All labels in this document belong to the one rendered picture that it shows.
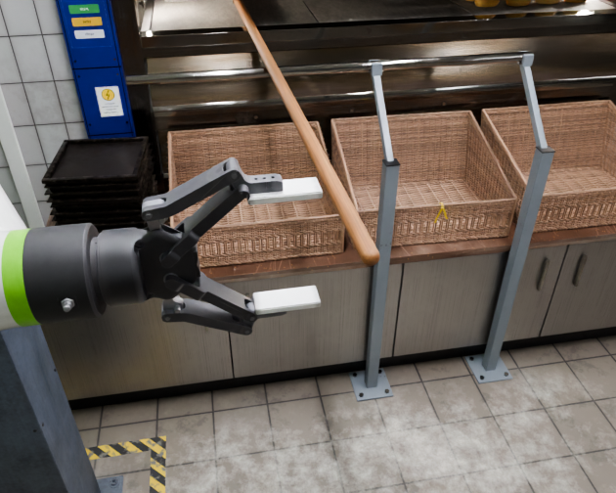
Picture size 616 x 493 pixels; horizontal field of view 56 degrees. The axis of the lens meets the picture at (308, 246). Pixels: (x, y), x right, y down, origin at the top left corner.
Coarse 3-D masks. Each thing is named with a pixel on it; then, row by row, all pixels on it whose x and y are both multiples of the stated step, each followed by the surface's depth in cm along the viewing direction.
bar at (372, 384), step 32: (320, 64) 169; (352, 64) 170; (384, 64) 172; (416, 64) 173; (448, 64) 175; (480, 64) 177; (384, 128) 169; (384, 160) 168; (544, 160) 174; (384, 192) 170; (384, 224) 177; (384, 256) 185; (512, 256) 197; (384, 288) 192; (512, 288) 203; (352, 384) 222; (384, 384) 222
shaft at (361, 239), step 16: (240, 0) 217; (256, 32) 184; (272, 64) 160; (288, 96) 141; (288, 112) 137; (304, 128) 126; (304, 144) 123; (320, 160) 114; (320, 176) 112; (336, 176) 109; (336, 192) 104; (336, 208) 102; (352, 208) 100; (352, 224) 96; (352, 240) 94; (368, 240) 92; (368, 256) 90
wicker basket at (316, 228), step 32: (224, 128) 210; (256, 128) 212; (288, 128) 214; (320, 128) 213; (192, 160) 212; (256, 160) 217; (288, 160) 218; (224, 224) 207; (256, 224) 181; (288, 224) 183; (320, 224) 186; (224, 256) 186; (256, 256) 191; (288, 256) 191
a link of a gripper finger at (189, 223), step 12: (228, 192) 54; (240, 192) 52; (204, 204) 55; (216, 204) 54; (228, 204) 53; (192, 216) 56; (204, 216) 54; (216, 216) 54; (180, 228) 57; (192, 228) 54; (204, 228) 54; (180, 240) 55; (192, 240) 54; (168, 252) 55; (180, 252) 55; (168, 264) 55
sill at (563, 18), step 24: (288, 24) 202; (312, 24) 202; (336, 24) 202; (360, 24) 202; (384, 24) 203; (408, 24) 204; (432, 24) 206; (456, 24) 207; (480, 24) 209; (504, 24) 210; (528, 24) 212; (552, 24) 213; (576, 24) 215
